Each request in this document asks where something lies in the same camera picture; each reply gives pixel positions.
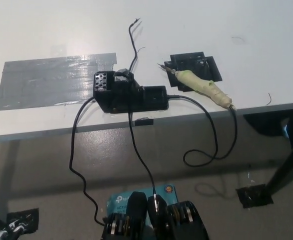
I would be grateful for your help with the teal router box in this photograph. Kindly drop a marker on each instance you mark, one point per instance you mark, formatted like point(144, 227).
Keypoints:
point(119, 202)

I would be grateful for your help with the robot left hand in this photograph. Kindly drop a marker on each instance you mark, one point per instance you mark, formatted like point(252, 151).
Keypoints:
point(5, 232)

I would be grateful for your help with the tape-wrapped soldering iron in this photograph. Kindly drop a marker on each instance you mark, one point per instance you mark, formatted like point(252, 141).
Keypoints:
point(204, 86)

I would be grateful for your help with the black under-table bracket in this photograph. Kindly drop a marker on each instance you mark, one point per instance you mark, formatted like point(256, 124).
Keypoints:
point(266, 125)

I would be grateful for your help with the grey duct tape patch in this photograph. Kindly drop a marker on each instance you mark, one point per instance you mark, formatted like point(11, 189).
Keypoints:
point(49, 80)

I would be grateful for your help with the black iron holder pad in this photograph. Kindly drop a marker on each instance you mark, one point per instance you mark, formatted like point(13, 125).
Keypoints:
point(199, 63)

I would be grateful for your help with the black floor tape patch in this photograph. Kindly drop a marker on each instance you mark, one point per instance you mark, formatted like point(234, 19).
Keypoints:
point(249, 197)
point(26, 217)

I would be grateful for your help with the black robot torso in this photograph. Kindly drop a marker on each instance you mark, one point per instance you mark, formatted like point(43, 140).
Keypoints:
point(136, 212)

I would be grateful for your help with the black soldering station base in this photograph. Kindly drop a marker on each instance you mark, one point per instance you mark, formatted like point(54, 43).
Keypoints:
point(126, 97)

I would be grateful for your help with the small black tape strip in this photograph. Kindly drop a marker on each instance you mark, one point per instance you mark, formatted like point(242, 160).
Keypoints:
point(144, 122)

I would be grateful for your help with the clear plastic scrap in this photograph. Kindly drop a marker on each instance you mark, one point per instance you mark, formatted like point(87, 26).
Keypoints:
point(251, 178)

